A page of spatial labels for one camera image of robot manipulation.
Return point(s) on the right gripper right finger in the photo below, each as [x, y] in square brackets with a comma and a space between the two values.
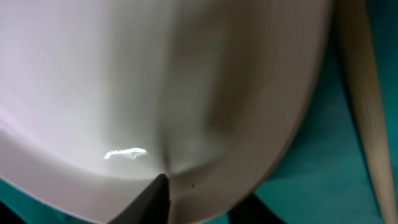
[252, 211]

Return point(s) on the white round plate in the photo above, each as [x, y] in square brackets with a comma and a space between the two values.
[124, 77]

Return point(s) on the teal serving tray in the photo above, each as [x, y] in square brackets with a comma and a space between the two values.
[326, 174]

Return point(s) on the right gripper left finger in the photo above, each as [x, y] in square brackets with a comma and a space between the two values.
[151, 206]

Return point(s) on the right wooden chopstick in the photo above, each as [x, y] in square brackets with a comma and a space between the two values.
[356, 49]

